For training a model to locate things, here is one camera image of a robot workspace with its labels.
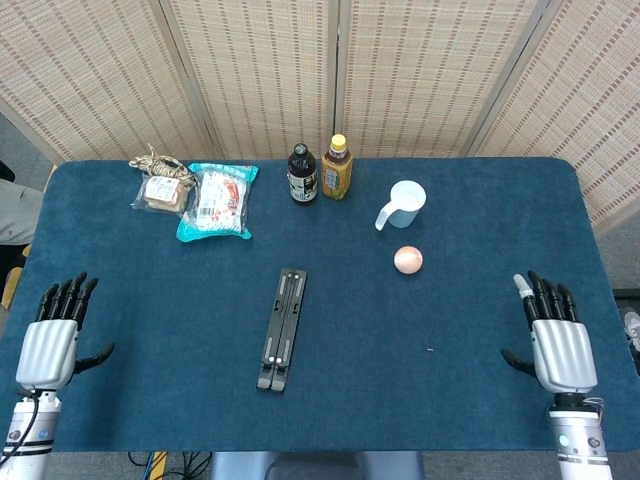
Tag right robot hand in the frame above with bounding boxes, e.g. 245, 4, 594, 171
501, 270, 599, 396

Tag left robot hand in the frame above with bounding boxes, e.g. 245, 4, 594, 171
15, 272, 116, 390

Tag black folding stand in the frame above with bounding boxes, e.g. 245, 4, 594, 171
256, 267, 309, 393

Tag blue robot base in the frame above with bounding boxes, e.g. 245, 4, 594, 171
208, 451, 425, 480

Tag white shoe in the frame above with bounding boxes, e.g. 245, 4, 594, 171
621, 309, 640, 354

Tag blue table cloth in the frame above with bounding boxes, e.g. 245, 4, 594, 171
0, 157, 640, 454

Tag person in grey clothes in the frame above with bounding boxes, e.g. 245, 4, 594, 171
0, 159, 45, 249

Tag pink ball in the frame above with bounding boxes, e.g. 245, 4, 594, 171
393, 244, 425, 275

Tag clear bagged sandwich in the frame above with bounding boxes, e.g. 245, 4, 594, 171
130, 174, 190, 217

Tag white plastic measuring cup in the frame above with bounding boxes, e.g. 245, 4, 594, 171
374, 180, 427, 232

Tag teal snack packet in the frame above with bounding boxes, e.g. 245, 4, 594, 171
175, 162, 260, 244

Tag yellow tea bottle yellow cap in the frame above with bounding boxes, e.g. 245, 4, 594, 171
320, 133, 355, 201

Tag dark tea bottle black cap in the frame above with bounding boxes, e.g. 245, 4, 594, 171
286, 143, 319, 206

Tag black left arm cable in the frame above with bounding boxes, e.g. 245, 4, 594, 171
0, 389, 42, 464

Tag yellow wooden frame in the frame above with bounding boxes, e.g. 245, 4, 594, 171
0, 244, 31, 311

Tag floor cables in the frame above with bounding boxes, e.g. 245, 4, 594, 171
127, 451, 214, 480

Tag beige rope bundle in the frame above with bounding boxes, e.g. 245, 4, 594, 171
128, 143, 197, 190

